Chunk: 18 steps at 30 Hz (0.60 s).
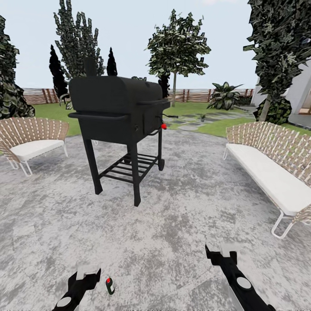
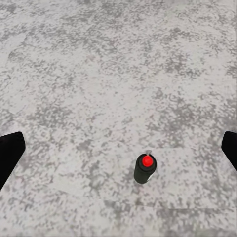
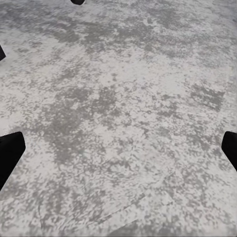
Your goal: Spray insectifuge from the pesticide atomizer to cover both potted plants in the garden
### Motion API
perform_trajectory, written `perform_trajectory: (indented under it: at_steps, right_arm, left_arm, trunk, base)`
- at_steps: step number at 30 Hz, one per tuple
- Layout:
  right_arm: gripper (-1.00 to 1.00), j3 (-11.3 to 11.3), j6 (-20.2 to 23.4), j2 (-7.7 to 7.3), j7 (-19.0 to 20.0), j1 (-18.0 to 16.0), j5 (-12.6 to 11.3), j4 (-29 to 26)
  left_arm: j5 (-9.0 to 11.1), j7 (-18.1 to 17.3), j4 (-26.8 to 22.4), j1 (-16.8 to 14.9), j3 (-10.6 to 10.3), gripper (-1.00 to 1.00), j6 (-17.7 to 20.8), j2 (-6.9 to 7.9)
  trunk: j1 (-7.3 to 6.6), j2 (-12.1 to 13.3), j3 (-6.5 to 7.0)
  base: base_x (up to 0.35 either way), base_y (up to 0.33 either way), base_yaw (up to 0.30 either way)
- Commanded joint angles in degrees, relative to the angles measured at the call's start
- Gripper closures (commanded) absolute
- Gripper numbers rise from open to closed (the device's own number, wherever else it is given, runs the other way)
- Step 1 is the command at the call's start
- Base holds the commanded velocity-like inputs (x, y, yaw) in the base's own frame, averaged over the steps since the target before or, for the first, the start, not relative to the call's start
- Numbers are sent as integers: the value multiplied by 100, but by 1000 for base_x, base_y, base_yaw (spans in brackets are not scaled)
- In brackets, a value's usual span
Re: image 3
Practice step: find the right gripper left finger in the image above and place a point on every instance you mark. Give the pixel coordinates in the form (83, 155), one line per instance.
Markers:
(12, 146)

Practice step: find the charcoal grill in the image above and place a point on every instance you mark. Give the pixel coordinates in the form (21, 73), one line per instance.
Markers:
(2, 54)

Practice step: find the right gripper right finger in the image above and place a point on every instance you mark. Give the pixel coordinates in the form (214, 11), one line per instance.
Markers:
(229, 147)

